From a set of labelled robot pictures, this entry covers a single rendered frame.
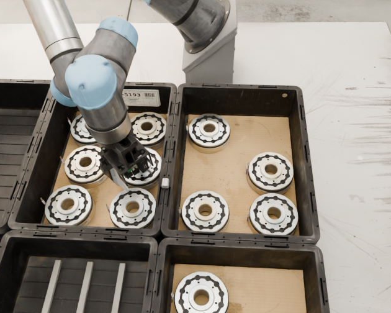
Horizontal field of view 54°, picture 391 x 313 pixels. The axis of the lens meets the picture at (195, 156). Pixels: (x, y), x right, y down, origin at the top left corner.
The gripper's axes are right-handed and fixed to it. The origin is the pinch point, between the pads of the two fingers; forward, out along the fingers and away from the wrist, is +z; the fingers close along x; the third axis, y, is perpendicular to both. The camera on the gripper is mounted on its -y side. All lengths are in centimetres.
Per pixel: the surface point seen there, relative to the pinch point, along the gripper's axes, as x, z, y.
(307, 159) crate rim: 28.4, -5.9, 27.4
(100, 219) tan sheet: -11.2, 1.6, 3.8
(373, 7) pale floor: 212, 98, -45
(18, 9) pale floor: 38, 88, -212
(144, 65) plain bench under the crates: 32, 17, -41
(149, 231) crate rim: -6.1, -8.1, 17.7
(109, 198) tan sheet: -6.7, 1.9, 0.7
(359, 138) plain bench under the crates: 59, 19, 26
